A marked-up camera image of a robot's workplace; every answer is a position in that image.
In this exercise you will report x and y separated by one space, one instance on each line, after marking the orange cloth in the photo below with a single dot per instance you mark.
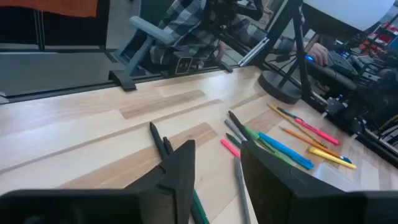
46 7

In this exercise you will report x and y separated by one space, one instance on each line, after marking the grey pen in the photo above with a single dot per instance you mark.
241 186
233 127

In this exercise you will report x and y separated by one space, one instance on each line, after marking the person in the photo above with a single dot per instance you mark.
186 28

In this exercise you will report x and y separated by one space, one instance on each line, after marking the black keyboard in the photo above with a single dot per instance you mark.
340 63

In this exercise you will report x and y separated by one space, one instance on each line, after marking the dark green pen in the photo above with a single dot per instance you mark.
233 140

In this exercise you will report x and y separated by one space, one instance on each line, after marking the black cabinet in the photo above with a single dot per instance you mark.
71 31

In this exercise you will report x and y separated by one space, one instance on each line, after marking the blue multicolour pen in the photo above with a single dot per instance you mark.
286 151

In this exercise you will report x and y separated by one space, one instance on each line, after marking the yellow pencil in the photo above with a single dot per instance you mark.
295 124

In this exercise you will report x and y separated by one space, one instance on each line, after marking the pink pencil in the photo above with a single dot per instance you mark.
230 148

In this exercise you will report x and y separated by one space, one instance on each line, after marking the yellow highlighter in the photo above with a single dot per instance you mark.
329 157

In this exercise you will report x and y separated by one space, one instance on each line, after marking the black marker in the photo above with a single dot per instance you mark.
237 123

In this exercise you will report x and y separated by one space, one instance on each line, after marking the light green mechanical pencil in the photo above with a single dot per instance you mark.
253 133

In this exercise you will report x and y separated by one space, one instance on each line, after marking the black pen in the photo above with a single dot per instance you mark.
157 140

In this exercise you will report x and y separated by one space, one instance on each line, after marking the grey-blue office chair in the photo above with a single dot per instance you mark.
149 29

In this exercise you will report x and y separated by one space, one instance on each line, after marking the silver aluminium bar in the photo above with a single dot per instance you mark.
253 52

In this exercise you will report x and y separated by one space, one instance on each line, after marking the black round lamp base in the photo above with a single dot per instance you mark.
276 88

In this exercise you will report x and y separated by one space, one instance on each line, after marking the orange pencil with blue end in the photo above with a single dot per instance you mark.
311 142

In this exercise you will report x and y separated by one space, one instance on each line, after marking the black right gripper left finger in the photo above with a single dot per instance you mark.
180 174

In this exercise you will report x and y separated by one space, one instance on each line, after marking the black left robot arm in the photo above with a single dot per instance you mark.
373 93

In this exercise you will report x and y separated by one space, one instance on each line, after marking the person's hand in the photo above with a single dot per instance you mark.
318 53

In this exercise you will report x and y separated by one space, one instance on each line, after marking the red parts bins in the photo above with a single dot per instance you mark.
385 34

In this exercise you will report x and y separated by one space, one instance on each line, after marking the pink and green highlighter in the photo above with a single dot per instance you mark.
317 131

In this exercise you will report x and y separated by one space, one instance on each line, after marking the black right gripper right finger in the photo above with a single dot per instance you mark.
264 180

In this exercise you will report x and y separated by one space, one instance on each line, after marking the clear plastic pencil box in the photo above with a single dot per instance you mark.
335 177

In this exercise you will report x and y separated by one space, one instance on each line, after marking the black table-level camera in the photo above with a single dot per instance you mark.
178 63

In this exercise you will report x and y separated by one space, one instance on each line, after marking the black computer mouse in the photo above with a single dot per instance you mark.
311 59

